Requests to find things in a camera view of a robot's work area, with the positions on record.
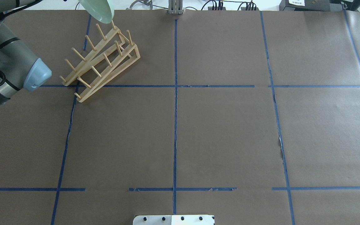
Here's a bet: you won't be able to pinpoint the reacher grabber stick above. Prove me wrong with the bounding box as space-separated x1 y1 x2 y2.
128 0 154 10

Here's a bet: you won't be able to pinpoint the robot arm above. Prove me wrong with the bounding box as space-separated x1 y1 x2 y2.
0 0 52 106

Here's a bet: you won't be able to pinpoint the black computer box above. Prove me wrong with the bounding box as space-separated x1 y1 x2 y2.
279 0 344 12

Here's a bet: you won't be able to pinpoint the wooden dish rack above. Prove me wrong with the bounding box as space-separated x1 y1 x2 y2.
59 21 141 103

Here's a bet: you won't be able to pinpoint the light green plate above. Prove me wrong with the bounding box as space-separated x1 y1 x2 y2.
79 0 114 24

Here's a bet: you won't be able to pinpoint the aluminium frame post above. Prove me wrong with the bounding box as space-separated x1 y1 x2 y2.
168 0 184 15

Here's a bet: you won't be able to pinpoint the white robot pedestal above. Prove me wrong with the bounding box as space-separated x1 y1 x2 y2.
132 214 215 225

